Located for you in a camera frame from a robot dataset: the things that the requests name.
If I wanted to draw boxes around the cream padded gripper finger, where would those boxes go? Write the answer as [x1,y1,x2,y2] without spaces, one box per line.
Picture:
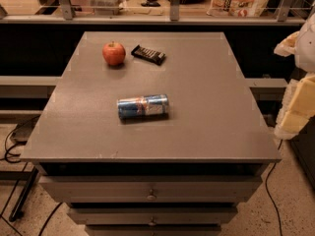
[274,74,315,140]
[274,31,299,57]

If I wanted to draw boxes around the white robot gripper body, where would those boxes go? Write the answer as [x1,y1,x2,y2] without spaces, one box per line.
[294,14,315,73]

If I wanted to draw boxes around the blue silver redbull can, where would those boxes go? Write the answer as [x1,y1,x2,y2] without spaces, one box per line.
[117,94,169,119]

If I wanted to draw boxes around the metal railing shelf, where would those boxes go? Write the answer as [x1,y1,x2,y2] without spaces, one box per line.
[0,0,314,26]

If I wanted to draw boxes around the dark chocolate bar wrapper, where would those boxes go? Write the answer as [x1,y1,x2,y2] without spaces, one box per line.
[131,45,165,65]

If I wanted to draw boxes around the grey drawer cabinet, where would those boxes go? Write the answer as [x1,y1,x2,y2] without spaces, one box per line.
[22,32,281,236]

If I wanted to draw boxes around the red apple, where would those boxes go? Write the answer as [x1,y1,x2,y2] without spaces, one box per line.
[102,41,126,66]

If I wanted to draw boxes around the middle drawer with knob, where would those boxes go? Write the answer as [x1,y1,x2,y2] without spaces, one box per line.
[68,207,237,225]

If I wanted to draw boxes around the drawer with knob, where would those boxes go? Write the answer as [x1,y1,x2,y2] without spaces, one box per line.
[39,176,262,204]
[68,207,237,225]

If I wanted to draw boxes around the top drawer with knob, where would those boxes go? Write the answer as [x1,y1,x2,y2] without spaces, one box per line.
[39,176,262,204]

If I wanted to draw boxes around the black cable right floor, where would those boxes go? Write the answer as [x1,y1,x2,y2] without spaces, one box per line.
[264,140,284,236]

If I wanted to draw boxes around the black cables left floor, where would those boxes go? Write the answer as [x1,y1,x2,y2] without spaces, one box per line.
[0,115,63,236]

